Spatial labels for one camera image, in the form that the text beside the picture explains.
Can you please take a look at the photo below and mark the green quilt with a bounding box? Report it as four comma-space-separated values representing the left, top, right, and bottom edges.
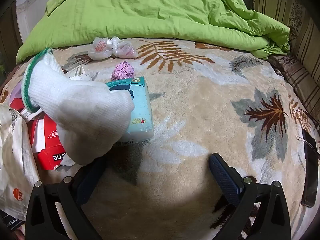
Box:
15, 0, 292, 64

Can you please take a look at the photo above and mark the white crumpled paper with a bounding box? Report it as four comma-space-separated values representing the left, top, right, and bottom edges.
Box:
61, 64, 99, 82

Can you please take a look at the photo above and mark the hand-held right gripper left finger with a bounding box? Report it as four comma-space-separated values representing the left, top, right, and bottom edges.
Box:
25, 155, 107, 240

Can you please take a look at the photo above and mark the red and white carton box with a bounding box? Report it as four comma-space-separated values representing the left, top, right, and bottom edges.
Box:
25, 97, 75, 172

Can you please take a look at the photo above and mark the white plastic bag red print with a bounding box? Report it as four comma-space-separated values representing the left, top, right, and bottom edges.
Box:
111, 36, 138, 58
87, 37, 115, 60

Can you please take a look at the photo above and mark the striped fabric headboard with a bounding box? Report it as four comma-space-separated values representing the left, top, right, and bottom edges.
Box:
252, 0, 320, 120

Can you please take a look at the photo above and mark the black flat device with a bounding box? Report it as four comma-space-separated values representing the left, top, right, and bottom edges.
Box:
301, 129, 318, 208

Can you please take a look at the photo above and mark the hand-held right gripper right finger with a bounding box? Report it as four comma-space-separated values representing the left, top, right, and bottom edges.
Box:
209, 152, 292, 240

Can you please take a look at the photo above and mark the teal tissue pack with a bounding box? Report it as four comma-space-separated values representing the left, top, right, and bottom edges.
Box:
105, 76, 154, 143

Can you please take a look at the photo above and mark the purple crumpled paper ball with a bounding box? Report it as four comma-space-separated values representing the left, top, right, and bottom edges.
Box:
111, 61, 135, 81

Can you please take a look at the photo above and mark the purple plastic wrapper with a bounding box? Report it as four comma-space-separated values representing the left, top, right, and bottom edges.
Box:
7, 84, 25, 103

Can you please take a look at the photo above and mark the beige leaf-print blanket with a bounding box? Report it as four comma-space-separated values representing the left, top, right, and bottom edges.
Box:
0, 37, 320, 240

